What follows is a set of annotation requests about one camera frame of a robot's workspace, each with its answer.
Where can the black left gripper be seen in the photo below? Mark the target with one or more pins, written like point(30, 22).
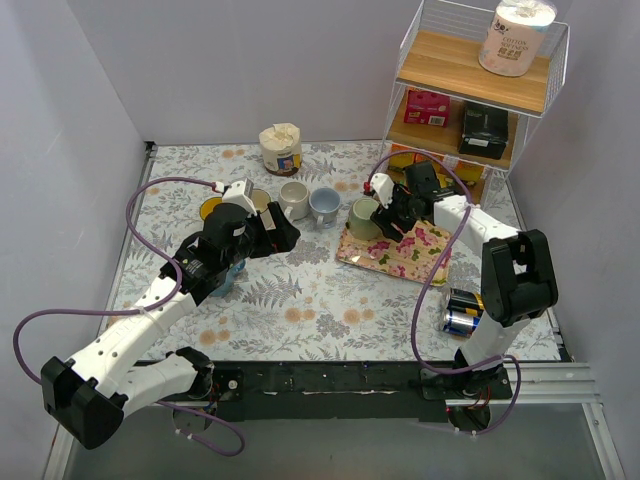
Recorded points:
point(273, 235)

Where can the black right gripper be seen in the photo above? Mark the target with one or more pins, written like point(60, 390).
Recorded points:
point(391, 216)

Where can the green ceramic mug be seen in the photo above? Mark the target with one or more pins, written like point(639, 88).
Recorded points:
point(359, 222)

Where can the speckled white ceramic mug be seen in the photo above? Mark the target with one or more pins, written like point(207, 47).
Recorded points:
point(294, 200)

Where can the grey ceramic mug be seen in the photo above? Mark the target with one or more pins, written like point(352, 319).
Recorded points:
point(324, 204)

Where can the blue ceramic mug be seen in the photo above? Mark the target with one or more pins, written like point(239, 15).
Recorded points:
point(226, 287)

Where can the yellow ceramic mug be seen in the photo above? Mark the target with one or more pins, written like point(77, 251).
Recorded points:
point(208, 206)

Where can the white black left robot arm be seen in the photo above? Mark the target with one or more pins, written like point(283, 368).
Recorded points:
point(92, 392)

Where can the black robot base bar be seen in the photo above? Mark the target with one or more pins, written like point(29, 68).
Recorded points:
point(261, 390)

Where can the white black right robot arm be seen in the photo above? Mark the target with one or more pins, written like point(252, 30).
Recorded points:
point(518, 282)

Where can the floral tray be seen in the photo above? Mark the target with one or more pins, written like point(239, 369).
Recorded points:
point(412, 258)

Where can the yellow sponge pack left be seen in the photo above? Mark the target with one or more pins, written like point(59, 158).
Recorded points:
point(402, 157)

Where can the yellow sponge pack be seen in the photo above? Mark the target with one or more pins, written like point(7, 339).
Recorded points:
point(402, 157)
point(469, 173)

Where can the beige paper roll with cartoon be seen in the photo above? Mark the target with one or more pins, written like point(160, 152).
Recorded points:
point(281, 149)

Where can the yellow sponge pack right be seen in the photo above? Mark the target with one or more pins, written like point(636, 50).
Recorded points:
point(469, 173)

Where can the pink sponge box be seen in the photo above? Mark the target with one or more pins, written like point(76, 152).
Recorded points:
point(427, 108)

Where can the black yellow drink can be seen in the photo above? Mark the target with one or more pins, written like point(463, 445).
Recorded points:
point(466, 302)

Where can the blue silver drink can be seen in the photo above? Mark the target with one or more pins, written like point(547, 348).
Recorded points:
point(459, 323)

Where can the black product box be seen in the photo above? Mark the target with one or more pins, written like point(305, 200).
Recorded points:
point(485, 131)

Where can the pink wrapped toilet paper roll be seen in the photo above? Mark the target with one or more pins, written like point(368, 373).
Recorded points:
point(515, 35)

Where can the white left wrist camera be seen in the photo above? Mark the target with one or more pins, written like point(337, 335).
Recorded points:
point(238, 192)

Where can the white wire wooden shelf rack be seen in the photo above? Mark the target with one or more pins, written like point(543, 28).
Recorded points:
point(439, 53)

